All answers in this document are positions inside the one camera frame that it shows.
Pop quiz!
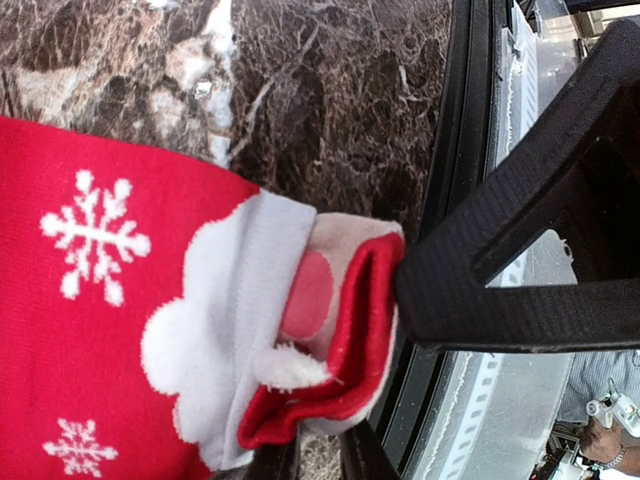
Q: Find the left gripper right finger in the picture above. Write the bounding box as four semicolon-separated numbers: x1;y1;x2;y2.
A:
339;422;400;480

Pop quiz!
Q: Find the person in background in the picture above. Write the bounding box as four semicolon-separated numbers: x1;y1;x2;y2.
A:
557;350;639;478

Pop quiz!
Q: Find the red and beige sock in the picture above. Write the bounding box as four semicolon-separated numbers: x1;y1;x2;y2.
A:
1;118;405;479

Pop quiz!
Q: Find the black front rail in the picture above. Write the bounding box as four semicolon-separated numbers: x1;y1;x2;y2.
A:
371;1;513;479

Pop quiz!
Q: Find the white slotted cable duct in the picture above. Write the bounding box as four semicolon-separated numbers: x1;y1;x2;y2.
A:
414;1;539;479

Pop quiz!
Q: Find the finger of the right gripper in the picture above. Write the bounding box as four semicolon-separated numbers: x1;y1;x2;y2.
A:
394;19;640;354

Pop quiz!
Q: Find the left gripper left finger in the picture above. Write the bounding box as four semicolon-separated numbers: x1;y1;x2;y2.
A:
244;437;300;480

